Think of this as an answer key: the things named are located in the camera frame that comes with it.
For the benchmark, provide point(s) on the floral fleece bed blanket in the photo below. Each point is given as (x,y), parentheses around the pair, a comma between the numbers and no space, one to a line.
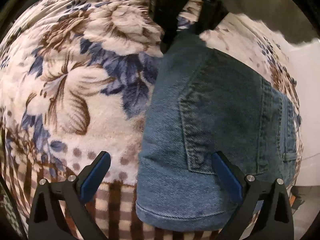
(76,79)

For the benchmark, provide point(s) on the light blue denim jeans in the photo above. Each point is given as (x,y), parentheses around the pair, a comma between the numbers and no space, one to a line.
(206,101)

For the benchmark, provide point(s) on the person's legs with slippers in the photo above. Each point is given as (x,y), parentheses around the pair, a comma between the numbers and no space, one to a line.
(283,16)

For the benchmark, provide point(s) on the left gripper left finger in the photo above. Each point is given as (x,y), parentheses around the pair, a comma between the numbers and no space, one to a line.
(46,218)

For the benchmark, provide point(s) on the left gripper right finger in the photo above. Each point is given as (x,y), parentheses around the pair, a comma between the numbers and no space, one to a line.
(275,220)

